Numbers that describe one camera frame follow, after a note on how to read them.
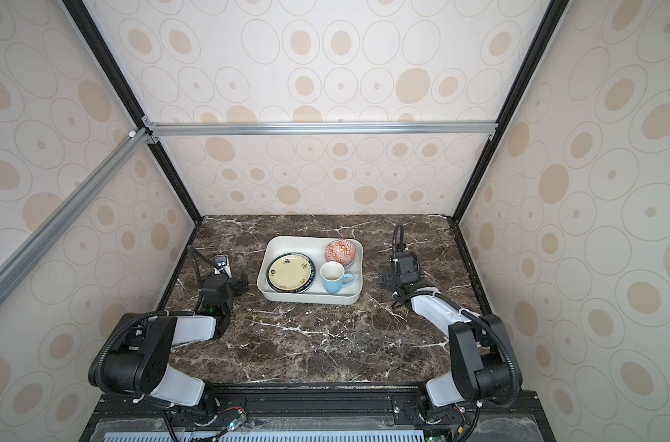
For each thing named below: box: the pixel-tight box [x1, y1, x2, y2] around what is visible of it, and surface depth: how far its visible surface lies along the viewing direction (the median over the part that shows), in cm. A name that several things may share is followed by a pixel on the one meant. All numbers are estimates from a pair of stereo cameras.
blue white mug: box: [319, 260, 356, 295], surface depth 94 cm
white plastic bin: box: [317, 236, 364, 305], surface depth 99 cm
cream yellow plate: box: [265, 252, 317, 294], surface depth 99 cm
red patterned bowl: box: [323, 239, 357, 268], surface depth 105 cm
